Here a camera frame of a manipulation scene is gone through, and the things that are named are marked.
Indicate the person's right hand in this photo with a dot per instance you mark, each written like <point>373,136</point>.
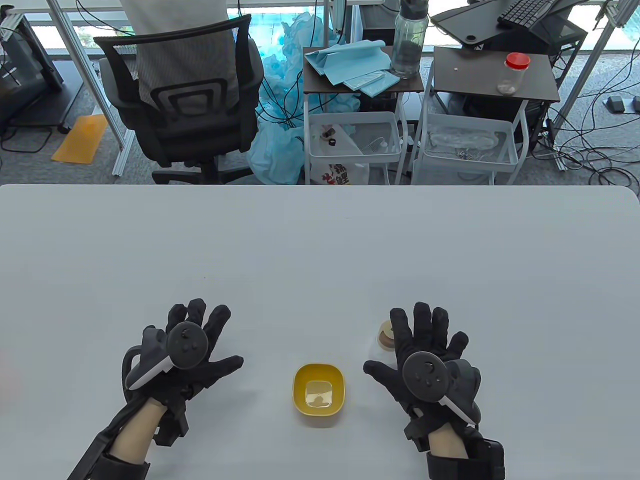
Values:
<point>430,335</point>

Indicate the person's left hand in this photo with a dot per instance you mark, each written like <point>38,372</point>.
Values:
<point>200,377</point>

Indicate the clear dispenser with wooden cap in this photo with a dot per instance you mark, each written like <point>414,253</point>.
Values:
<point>385,336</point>

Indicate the small yellow dish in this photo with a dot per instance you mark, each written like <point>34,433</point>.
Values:
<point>318,390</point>

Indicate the person's right forearm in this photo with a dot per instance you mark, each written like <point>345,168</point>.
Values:
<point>447,442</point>

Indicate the person's left forearm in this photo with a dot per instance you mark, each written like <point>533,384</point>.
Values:
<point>135,432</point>

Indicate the grey left hand controller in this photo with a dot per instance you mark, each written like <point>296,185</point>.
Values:
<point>187,345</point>

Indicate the grey hand controller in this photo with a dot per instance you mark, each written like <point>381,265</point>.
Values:
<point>425,375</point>
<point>187,345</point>

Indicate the grey right hand controller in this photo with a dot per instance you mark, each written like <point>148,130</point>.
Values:
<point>425,375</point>

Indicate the white printed plastic bag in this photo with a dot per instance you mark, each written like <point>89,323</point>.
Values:
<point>340,175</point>

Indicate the clear plastic wrap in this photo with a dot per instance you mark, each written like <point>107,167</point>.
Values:
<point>465,142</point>

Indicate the pile of blue plastic bags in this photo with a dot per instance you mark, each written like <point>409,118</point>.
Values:
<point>275,150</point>

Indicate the white cart with blue cloth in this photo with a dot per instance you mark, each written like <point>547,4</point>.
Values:
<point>406,86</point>

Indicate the black mesh office chair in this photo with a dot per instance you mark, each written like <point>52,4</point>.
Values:
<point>200,125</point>

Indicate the white cart with jar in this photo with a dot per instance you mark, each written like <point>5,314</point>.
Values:
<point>475,80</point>

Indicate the yellow floor sheet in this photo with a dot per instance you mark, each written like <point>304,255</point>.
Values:
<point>80,140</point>

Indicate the clear jar with red lid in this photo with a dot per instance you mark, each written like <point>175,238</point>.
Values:
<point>515,75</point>

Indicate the blue folded cloth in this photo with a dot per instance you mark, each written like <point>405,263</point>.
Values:
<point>350,60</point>

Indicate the clear water bottle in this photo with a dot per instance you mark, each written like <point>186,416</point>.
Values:
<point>409,45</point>

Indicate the grey foot pedal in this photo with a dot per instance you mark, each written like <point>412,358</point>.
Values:
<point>615,104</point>

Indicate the black computer case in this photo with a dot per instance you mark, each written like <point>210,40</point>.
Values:
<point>565,40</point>

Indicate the black keyboard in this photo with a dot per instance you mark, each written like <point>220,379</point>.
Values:
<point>525,12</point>

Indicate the black equipment stand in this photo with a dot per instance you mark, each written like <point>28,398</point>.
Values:
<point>25,75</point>

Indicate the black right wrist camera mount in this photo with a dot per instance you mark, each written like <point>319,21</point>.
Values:
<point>485,460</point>

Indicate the aluminium frame post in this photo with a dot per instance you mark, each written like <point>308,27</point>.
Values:
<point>82,65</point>
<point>595,65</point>

